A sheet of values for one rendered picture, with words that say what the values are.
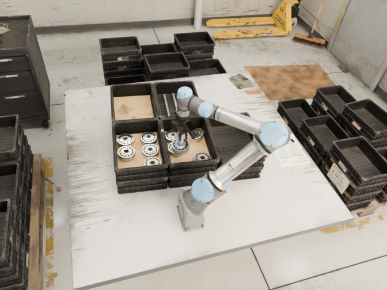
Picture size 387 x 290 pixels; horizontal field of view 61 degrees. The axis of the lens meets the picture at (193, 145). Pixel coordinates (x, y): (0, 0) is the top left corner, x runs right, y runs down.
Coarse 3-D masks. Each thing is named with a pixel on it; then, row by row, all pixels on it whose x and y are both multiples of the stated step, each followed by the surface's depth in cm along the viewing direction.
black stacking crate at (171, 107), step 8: (160, 88) 239; (168, 88) 241; (176, 88) 242; (192, 88) 238; (160, 96) 242; (168, 96) 242; (176, 96) 243; (160, 104) 235; (168, 104) 236; (192, 112) 231
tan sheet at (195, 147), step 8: (200, 128) 220; (184, 136) 213; (168, 144) 207; (192, 144) 209; (200, 144) 209; (192, 152) 204; (208, 152) 205; (176, 160) 198; (184, 160) 199; (192, 160) 199
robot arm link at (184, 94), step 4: (180, 88) 163; (184, 88) 163; (188, 88) 163; (180, 92) 161; (184, 92) 161; (188, 92) 161; (180, 96) 161; (184, 96) 160; (188, 96) 161; (192, 96) 167; (180, 100) 163; (184, 100) 162; (188, 100) 161; (180, 104) 165; (184, 104) 163; (180, 108) 166; (184, 108) 166
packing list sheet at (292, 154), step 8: (288, 144) 234; (296, 144) 235; (280, 152) 228; (288, 152) 228; (296, 152) 229; (304, 152) 230; (280, 160) 223; (288, 160) 223; (296, 160) 224; (304, 160) 224
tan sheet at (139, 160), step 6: (156, 132) 214; (138, 138) 209; (138, 144) 205; (156, 144) 206; (138, 150) 201; (138, 156) 198; (120, 162) 193; (126, 162) 194; (132, 162) 194; (138, 162) 195; (120, 168) 190
